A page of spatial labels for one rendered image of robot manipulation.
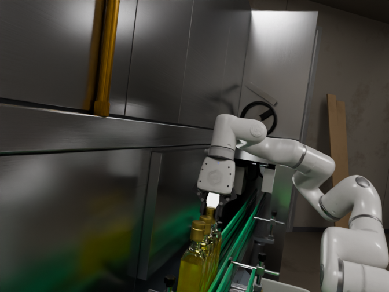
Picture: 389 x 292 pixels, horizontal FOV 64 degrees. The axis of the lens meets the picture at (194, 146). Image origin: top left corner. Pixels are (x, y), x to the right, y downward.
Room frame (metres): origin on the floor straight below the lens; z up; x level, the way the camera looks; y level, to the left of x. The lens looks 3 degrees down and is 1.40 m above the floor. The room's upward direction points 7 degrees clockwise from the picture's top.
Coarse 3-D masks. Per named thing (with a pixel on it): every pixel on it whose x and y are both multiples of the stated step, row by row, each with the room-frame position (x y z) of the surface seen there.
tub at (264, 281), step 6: (264, 282) 1.18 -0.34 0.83; (270, 282) 1.17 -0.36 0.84; (276, 282) 1.17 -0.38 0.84; (264, 288) 1.18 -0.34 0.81; (270, 288) 1.17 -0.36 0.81; (276, 288) 1.16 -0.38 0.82; (282, 288) 1.16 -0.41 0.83; (288, 288) 1.15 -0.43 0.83; (294, 288) 1.15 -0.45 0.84; (300, 288) 1.15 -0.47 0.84
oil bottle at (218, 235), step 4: (212, 232) 0.91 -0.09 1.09; (216, 232) 0.92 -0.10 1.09; (220, 232) 0.93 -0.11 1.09; (216, 236) 0.90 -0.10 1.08; (220, 236) 0.92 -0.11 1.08; (220, 240) 0.92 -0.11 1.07; (220, 244) 0.93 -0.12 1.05; (220, 248) 0.94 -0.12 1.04; (216, 252) 0.90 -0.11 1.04; (216, 256) 0.90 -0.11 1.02; (216, 260) 0.91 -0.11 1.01; (216, 264) 0.92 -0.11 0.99; (216, 268) 0.92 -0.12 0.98; (216, 272) 0.93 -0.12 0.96; (212, 280) 0.90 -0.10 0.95
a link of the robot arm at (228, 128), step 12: (216, 120) 0.92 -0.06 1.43; (228, 120) 0.90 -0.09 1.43; (240, 120) 0.91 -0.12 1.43; (252, 120) 0.91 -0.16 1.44; (216, 132) 0.91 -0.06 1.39; (228, 132) 0.89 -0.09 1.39; (240, 132) 0.90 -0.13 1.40; (252, 132) 0.89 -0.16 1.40; (264, 132) 0.90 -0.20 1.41; (216, 144) 0.89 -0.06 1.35; (228, 144) 0.89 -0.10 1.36; (252, 144) 0.92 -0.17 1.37
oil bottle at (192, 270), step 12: (192, 252) 0.75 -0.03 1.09; (204, 252) 0.76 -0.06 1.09; (180, 264) 0.75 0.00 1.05; (192, 264) 0.73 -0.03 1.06; (204, 264) 0.76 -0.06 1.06; (180, 276) 0.74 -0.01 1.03; (192, 276) 0.73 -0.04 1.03; (204, 276) 0.77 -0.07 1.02; (180, 288) 0.74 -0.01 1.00; (192, 288) 0.73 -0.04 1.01
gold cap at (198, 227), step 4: (196, 220) 0.77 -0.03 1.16; (192, 224) 0.76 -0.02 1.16; (196, 224) 0.75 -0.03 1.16; (200, 224) 0.75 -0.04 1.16; (204, 224) 0.75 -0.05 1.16; (192, 228) 0.75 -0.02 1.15; (196, 228) 0.75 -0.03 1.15; (200, 228) 0.75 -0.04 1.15; (204, 228) 0.76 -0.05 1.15; (192, 232) 0.75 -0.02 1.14; (196, 232) 0.75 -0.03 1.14; (200, 232) 0.75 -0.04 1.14; (192, 236) 0.75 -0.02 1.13; (196, 236) 0.75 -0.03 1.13; (200, 236) 0.75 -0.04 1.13; (196, 240) 0.75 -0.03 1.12; (200, 240) 0.75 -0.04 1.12
